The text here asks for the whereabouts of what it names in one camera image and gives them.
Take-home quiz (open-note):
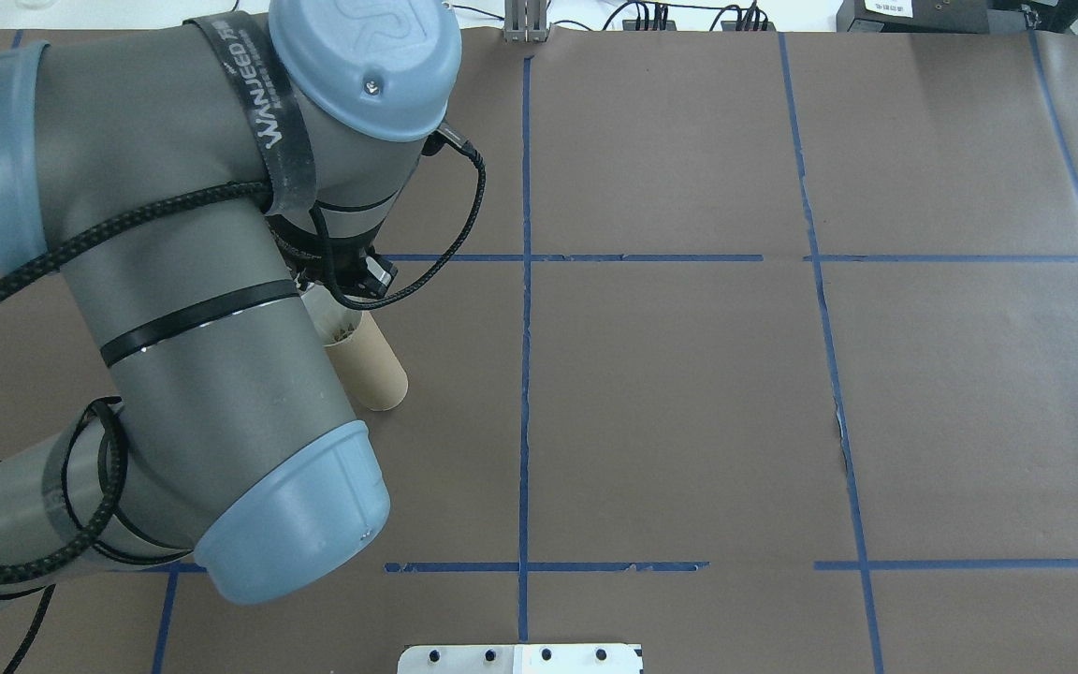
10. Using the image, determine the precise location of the brown cardboard tube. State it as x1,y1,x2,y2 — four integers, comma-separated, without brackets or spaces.
300,285,409,413

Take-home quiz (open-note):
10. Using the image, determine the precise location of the grey metal clamp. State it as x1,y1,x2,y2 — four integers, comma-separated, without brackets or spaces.
503,0,552,44

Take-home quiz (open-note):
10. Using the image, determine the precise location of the black power strip with plugs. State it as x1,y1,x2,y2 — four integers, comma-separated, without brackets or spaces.
619,0,776,33

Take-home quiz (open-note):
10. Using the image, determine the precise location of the black box with white label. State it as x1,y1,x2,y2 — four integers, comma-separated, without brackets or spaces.
836,0,995,35

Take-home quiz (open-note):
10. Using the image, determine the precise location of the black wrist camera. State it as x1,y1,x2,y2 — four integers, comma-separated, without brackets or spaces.
350,251,401,300

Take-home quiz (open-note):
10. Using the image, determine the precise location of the black velcro strap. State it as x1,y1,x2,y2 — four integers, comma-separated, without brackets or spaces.
183,11,318,222

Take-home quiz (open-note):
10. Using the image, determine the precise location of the black braided cable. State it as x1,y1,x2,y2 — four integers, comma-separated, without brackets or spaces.
0,120,488,674

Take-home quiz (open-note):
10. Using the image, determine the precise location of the white square base plate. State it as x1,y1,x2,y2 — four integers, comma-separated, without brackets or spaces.
397,643,645,674

